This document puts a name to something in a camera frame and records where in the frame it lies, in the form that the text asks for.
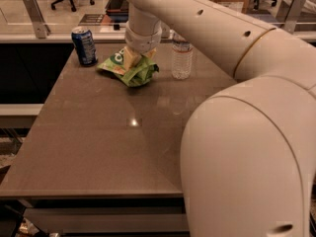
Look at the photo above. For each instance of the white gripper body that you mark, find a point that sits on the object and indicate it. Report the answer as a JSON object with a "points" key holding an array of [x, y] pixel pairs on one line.
{"points": [[142, 40]]}

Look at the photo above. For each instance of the green rice chip bag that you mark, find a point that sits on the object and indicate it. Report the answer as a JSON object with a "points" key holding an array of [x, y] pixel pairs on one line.
{"points": [[136, 76]]}

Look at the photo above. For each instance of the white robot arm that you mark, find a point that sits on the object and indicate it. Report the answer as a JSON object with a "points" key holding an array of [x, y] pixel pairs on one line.
{"points": [[248, 152]]}

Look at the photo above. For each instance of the blue pepsi can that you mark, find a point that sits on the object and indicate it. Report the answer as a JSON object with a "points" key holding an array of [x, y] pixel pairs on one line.
{"points": [[85, 47]]}

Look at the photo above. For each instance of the clear plastic water bottle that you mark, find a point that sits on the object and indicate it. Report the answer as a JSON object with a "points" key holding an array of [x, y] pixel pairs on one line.
{"points": [[182, 57]]}

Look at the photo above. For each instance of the dark tray cart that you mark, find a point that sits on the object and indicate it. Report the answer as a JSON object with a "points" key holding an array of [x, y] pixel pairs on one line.
{"points": [[117, 8]]}

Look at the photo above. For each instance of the left metal railing post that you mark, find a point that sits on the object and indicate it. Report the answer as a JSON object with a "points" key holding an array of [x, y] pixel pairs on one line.
{"points": [[40, 27]]}

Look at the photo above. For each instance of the metal railing post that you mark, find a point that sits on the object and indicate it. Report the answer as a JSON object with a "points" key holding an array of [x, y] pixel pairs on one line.
{"points": [[40, 27], [293, 14]]}

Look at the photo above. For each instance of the right metal railing post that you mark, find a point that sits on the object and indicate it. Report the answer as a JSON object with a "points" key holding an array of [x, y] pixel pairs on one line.
{"points": [[293, 14]]}

